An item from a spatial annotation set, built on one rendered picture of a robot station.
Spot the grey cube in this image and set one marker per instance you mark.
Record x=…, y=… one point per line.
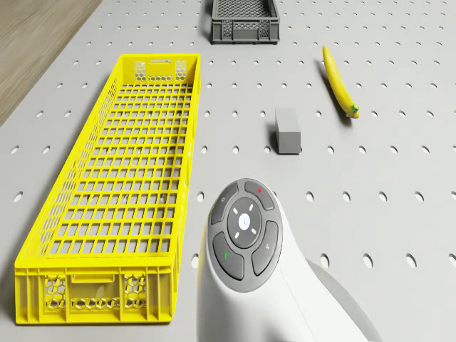
x=288, y=140

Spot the dark grey basket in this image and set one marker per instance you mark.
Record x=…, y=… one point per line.
x=244, y=33

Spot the banana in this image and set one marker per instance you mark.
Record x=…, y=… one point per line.
x=338, y=85

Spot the yellow basket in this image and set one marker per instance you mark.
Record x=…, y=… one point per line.
x=92, y=313

